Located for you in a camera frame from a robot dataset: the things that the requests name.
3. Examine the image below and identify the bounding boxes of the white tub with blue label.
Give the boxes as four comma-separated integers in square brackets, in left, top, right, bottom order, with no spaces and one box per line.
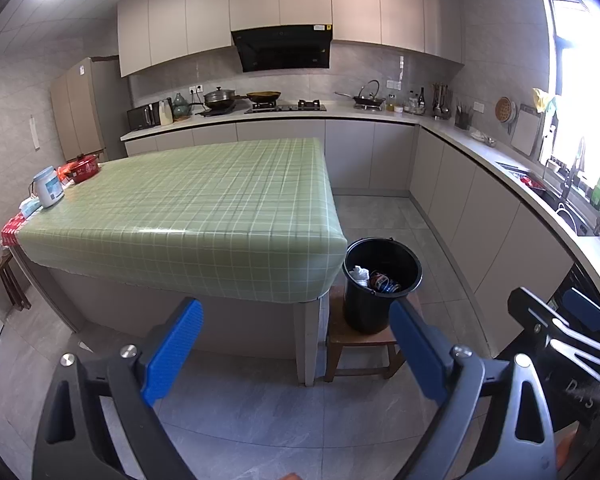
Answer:
[32,166,65,209]

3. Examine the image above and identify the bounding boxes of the grey kitchen counter cabinets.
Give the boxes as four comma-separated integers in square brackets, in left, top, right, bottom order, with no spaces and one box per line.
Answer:
[120,110,600,361]

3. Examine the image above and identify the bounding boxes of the beige refrigerator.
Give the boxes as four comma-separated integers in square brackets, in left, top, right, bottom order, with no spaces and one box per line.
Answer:
[49,56,133,162]

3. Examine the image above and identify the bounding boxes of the black microwave oven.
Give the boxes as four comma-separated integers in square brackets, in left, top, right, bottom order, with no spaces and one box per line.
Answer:
[126,103,162,132]

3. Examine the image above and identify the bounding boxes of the black range hood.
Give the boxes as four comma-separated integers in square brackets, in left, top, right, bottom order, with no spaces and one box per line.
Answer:
[230,23,333,73]

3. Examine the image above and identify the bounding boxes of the kitchen sink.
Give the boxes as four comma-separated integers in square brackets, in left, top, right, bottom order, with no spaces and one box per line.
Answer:
[545,187,600,237]

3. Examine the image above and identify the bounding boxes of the window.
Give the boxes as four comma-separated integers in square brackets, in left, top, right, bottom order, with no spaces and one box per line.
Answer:
[540,0,600,201]

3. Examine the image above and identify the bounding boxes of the dark wooden side table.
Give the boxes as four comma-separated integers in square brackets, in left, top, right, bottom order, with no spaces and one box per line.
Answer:
[0,247,32,312]

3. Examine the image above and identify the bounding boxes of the black gas stove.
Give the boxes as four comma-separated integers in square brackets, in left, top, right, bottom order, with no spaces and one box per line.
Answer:
[245,99,327,113]

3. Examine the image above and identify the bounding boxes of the small wooden stool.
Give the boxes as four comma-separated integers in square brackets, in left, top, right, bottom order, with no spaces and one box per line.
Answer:
[324,285,426,383]

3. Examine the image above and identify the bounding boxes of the grey pot with glass lid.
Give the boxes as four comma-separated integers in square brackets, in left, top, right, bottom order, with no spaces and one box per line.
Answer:
[190,86,248,111]

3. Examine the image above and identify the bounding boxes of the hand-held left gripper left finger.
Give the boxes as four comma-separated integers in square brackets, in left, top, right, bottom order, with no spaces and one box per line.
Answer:
[31,297,204,480]

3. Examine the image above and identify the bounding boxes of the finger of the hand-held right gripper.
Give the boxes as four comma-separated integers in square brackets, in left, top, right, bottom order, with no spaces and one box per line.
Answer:
[555,287,600,361]
[507,286,572,347]

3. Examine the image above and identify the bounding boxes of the black plastic bucket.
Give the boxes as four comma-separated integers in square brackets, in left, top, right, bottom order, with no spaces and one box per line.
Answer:
[343,237,424,334]

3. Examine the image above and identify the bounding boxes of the green checkered tablecloth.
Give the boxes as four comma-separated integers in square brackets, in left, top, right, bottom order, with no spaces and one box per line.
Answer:
[19,137,348,303]

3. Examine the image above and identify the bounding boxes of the black built-in oven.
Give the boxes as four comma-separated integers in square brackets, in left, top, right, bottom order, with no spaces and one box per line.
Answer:
[495,260,600,433]

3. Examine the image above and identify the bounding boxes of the white cutting board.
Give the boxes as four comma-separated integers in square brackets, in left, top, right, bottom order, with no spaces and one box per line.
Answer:
[510,104,543,157]

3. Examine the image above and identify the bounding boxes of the metal utensil holder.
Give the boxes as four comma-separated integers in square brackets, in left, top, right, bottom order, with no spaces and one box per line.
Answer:
[431,82,453,121]

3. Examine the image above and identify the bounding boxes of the metal kitchen faucet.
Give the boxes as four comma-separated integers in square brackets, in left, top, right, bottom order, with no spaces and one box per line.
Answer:
[560,136,587,206]

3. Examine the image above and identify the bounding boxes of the red patterned boxes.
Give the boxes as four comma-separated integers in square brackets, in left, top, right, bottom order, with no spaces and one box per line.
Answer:
[1,212,27,247]

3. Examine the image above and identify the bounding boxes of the person's right hand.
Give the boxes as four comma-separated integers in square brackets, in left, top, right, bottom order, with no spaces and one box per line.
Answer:
[555,422,582,472]

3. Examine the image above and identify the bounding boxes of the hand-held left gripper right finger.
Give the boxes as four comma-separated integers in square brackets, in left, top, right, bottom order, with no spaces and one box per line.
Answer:
[388,299,558,480]

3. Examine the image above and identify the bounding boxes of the black wok with lid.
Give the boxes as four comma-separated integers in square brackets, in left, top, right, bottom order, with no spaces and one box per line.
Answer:
[334,79,386,111]

